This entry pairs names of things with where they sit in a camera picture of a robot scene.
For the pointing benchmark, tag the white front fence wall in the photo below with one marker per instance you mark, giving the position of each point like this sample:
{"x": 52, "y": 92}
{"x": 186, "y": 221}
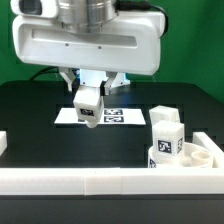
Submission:
{"x": 111, "y": 181}

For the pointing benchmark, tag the white left fence wall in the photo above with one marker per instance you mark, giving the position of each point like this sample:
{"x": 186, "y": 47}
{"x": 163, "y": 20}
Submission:
{"x": 3, "y": 142}

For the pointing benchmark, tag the white sheet with tags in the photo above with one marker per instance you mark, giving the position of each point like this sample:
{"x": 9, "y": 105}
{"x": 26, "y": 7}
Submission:
{"x": 118, "y": 116}

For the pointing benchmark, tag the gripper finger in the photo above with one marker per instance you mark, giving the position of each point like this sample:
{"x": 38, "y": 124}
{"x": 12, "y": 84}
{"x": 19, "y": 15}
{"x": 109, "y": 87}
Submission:
{"x": 70, "y": 77}
{"x": 105, "y": 86}

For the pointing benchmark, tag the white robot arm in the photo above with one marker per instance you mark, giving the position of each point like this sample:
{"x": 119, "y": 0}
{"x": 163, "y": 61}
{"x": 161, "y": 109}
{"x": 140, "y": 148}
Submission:
{"x": 88, "y": 16}

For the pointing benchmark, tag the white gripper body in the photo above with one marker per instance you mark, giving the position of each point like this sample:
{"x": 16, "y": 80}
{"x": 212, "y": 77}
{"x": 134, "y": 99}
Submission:
{"x": 129, "y": 43}

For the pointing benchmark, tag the white round stool seat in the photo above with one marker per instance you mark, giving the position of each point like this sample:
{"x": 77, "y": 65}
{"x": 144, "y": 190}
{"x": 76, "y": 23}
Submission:
{"x": 192, "y": 156}

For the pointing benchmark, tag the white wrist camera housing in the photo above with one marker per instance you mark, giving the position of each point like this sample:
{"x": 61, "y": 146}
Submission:
{"x": 37, "y": 10}

